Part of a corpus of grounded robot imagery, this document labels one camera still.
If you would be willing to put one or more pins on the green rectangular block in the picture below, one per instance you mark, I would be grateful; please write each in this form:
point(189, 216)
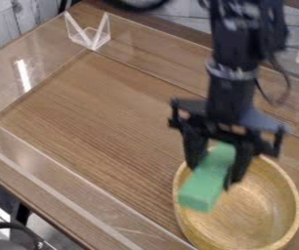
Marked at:
point(203, 187)

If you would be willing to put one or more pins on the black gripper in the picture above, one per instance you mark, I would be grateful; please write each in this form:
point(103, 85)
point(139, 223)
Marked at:
point(227, 118)

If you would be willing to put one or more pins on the black table leg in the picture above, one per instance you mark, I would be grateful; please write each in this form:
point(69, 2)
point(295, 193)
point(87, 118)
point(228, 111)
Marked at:
point(20, 214)

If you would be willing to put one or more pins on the clear acrylic corner bracket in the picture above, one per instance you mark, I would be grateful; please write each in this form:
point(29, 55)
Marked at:
point(89, 37)

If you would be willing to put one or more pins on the brown wooden bowl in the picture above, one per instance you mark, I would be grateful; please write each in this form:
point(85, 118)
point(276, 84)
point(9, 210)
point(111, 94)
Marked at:
point(255, 216)

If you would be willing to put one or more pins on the clear acrylic barrier wall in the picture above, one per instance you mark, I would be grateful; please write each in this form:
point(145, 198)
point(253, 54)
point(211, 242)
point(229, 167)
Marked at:
point(88, 155)

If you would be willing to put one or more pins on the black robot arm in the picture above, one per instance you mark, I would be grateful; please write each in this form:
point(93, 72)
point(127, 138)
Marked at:
point(248, 34)

